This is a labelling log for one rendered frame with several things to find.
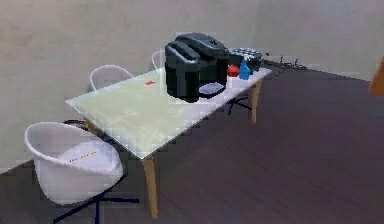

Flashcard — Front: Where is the white shell chair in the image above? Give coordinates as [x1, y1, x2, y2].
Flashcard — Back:
[24, 121, 140, 224]
[89, 64, 135, 92]
[151, 49, 166, 70]

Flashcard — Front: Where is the white table with wooden legs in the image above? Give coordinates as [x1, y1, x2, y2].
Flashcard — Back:
[65, 65, 273, 220]

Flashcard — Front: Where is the dark tray with round items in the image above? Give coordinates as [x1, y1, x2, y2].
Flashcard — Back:
[228, 47, 264, 74]

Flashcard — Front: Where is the blue bottle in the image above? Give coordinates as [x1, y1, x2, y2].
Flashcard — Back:
[238, 59, 252, 81]

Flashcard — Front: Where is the red round object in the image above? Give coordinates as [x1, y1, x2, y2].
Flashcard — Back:
[227, 64, 240, 78]

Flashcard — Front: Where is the black coffee machine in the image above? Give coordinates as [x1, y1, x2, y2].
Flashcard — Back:
[164, 32, 230, 104]

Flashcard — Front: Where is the brown wooden furniture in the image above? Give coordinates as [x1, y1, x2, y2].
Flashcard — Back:
[367, 56, 384, 98]

